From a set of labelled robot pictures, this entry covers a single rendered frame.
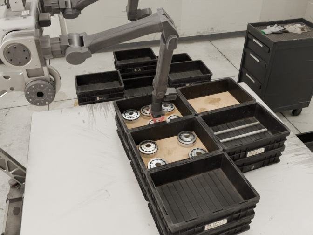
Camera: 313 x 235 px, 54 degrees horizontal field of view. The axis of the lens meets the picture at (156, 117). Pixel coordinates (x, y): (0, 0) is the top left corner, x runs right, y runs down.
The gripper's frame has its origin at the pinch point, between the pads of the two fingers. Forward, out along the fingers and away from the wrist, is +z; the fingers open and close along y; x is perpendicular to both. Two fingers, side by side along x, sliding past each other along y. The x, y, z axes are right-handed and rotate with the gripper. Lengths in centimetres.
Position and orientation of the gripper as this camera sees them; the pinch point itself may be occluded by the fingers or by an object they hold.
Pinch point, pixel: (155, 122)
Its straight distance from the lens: 172.9
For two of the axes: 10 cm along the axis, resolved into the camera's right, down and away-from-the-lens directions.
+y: -3.1, -5.6, 7.7
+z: -0.4, 8.2, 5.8
